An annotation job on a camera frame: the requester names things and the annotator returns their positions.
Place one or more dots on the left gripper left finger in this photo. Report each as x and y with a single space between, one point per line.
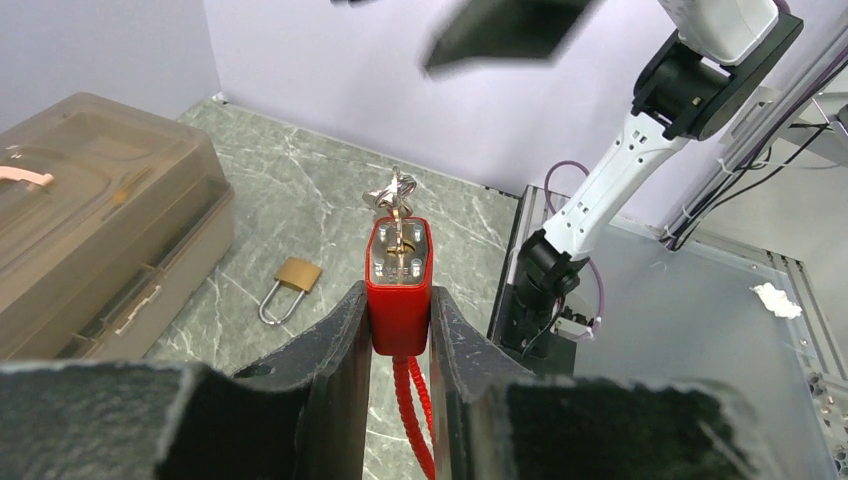
299 412

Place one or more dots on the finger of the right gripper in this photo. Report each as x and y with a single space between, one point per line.
504 30

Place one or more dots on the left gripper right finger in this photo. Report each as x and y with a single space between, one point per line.
495 419

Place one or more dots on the red cable lock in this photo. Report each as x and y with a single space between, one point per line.
398 281

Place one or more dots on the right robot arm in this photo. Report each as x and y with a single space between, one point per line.
717 56

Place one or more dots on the brass padlock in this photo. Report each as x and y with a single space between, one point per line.
296 274

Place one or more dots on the brown translucent tool box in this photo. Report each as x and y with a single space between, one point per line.
126 215

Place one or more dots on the white crumpled tissue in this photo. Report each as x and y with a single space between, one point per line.
777 301

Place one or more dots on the pink tool box handle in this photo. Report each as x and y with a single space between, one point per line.
23 177

